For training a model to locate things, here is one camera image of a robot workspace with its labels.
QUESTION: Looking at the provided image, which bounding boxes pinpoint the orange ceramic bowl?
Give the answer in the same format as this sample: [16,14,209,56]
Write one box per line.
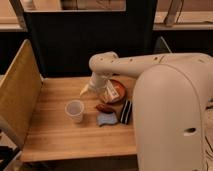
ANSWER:
[110,79,126,103]

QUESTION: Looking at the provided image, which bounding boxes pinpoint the black back panel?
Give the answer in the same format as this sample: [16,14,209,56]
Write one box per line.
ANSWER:
[24,0,157,77]

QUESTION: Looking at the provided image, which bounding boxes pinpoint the left wooden side panel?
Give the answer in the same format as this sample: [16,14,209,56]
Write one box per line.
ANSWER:
[0,40,42,149]

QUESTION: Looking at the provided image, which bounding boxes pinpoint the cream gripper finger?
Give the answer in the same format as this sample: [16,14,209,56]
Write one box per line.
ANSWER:
[99,80,119,103]
[80,84,89,96]

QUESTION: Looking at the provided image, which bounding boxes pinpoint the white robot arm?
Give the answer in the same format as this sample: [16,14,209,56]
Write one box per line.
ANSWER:
[85,52,213,171]

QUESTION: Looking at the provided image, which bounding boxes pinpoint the dark red pepper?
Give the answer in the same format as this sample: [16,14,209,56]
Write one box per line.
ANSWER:
[96,104,114,113]

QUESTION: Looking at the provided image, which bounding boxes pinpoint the blue sponge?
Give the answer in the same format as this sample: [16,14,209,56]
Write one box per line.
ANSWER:
[97,113,118,126]

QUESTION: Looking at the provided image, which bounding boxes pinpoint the translucent white cup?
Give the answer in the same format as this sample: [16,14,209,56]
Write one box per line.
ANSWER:
[65,100,85,123]

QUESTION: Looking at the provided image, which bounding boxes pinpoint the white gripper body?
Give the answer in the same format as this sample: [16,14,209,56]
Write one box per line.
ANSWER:
[88,73,109,94]

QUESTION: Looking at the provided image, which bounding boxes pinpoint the black white striped block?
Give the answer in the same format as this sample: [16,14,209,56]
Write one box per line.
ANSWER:
[119,100,132,124]

